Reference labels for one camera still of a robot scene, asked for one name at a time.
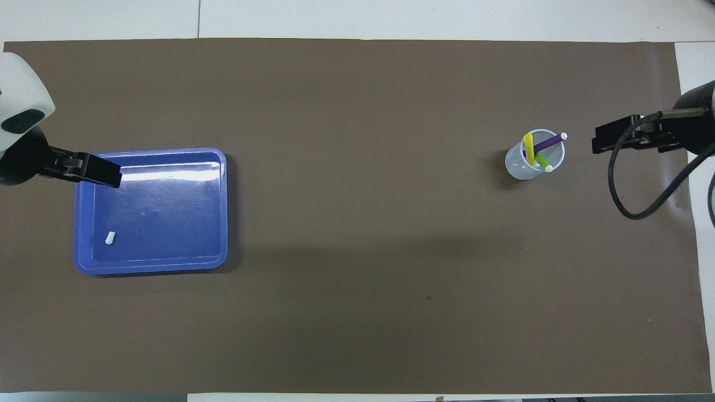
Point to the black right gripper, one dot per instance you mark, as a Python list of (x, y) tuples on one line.
[(698, 125)]

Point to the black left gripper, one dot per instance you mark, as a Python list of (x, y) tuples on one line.
[(25, 162)]

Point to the purple marker pen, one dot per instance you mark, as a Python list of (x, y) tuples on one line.
[(550, 143)]

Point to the green marker pen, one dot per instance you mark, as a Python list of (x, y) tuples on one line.
[(543, 162)]

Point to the yellow marker pen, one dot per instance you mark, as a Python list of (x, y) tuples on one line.
[(529, 148)]

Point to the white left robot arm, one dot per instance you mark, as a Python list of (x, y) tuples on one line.
[(22, 84)]

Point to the blue plastic tray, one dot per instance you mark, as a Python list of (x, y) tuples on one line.
[(167, 223)]

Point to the translucent plastic cup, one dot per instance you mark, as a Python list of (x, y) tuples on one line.
[(516, 170)]

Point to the brown table mat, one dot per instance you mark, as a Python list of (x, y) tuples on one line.
[(357, 307)]

